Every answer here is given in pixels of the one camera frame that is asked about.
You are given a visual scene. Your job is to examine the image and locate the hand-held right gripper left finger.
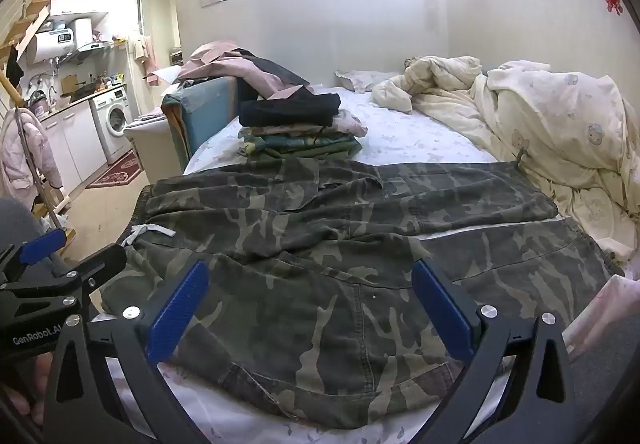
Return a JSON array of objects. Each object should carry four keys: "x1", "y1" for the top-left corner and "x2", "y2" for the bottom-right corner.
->
[{"x1": 42, "y1": 260, "x2": 211, "y2": 444}]

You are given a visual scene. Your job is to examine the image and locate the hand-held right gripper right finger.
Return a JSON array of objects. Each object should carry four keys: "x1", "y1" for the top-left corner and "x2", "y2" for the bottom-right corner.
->
[{"x1": 411, "y1": 258, "x2": 578, "y2": 444}]

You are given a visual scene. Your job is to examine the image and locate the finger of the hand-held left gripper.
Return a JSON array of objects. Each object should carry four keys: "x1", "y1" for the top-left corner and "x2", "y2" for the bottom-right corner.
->
[
  {"x1": 52, "y1": 244, "x2": 129, "y2": 292},
  {"x1": 0, "y1": 228, "x2": 68, "y2": 285}
]

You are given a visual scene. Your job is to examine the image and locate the camouflage pants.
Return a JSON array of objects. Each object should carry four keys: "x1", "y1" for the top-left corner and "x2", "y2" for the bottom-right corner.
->
[{"x1": 97, "y1": 158, "x2": 626, "y2": 431}]

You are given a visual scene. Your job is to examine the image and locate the folded black pants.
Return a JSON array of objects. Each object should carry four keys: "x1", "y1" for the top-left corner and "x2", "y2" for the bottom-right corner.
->
[{"x1": 238, "y1": 94, "x2": 342, "y2": 127}]

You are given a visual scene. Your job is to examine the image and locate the person's left hand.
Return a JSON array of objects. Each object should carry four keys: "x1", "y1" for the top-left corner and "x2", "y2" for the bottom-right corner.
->
[{"x1": 4, "y1": 353, "x2": 54, "y2": 426}]

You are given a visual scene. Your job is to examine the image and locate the person's grey clothing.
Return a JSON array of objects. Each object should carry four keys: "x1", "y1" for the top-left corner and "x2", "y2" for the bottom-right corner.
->
[{"x1": 0, "y1": 196, "x2": 51, "y2": 269}]

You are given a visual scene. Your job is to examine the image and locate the red patterned rug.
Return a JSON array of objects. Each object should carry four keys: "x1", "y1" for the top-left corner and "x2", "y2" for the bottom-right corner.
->
[{"x1": 85, "y1": 150, "x2": 144, "y2": 189}]

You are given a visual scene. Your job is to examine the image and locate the pink padded jacket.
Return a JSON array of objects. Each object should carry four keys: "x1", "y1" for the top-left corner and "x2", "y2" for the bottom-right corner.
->
[{"x1": 0, "y1": 108, "x2": 64, "y2": 197}]

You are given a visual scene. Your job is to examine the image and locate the white kitchen cabinet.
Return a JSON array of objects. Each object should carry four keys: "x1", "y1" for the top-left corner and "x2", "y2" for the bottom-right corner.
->
[{"x1": 30, "y1": 84, "x2": 129, "y2": 195}]

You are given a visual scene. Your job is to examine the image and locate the white bin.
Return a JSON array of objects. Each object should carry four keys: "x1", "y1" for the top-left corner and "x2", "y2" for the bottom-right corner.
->
[{"x1": 124, "y1": 116, "x2": 193, "y2": 185}]

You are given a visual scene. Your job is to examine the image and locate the rice cooker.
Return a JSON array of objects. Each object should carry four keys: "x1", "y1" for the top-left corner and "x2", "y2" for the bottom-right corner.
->
[{"x1": 27, "y1": 90, "x2": 51, "y2": 117}]

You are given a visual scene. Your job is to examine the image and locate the white washing machine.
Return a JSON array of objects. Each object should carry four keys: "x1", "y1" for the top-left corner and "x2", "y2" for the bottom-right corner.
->
[{"x1": 89, "y1": 84, "x2": 135, "y2": 165}]

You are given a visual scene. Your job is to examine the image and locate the hanging black cloth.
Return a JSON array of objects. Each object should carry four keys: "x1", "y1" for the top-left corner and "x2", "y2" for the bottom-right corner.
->
[{"x1": 6, "y1": 44, "x2": 25, "y2": 85}]

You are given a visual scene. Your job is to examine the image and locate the floral white bedsheet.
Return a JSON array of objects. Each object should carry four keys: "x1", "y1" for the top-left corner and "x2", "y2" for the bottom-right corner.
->
[{"x1": 90, "y1": 86, "x2": 640, "y2": 444}]

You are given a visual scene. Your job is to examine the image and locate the blue sofa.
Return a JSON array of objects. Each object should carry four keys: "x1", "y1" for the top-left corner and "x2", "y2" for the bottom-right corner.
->
[{"x1": 161, "y1": 76, "x2": 251, "y2": 163}]

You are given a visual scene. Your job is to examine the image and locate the white water heater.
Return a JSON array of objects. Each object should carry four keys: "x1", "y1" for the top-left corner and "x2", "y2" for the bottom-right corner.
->
[{"x1": 25, "y1": 18, "x2": 95, "y2": 64}]

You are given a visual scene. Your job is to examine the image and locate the range hood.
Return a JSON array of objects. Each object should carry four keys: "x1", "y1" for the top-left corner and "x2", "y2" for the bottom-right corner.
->
[{"x1": 65, "y1": 38, "x2": 115, "y2": 62}]

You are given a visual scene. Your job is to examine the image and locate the folded teal camouflage garment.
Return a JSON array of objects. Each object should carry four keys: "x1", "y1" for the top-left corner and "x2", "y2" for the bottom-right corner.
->
[{"x1": 239, "y1": 131, "x2": 357, "y2": 149}]

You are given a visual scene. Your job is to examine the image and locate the stack of folded clothes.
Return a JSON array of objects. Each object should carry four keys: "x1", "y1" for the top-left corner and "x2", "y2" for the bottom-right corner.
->
[{"x1": 240, "y1": 110, "x2": 369, "y2": 139}]

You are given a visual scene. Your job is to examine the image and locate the cream printed quilt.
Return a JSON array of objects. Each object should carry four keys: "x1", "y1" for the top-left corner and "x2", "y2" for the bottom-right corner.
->
[{"x1": 371, "y1": 56, "x2": 640, "y2": 265}]

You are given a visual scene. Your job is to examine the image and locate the hanging pink towel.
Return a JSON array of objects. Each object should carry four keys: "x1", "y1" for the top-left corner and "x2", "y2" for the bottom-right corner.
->
[{"x1": 129, "y1": 34, "x2": 154, "y2": 74}]

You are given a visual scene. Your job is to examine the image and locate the pile of pink clothes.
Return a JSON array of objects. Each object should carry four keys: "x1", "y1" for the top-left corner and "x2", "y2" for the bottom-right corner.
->
[{"x1": 177, "y1": 41, "x2": 313, "y2": 100}]

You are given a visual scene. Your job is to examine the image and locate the floral pillow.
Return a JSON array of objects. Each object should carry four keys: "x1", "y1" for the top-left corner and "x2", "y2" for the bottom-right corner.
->
[{"x1": 334, "y1": 70, "x2": 401, "y2": 92}]

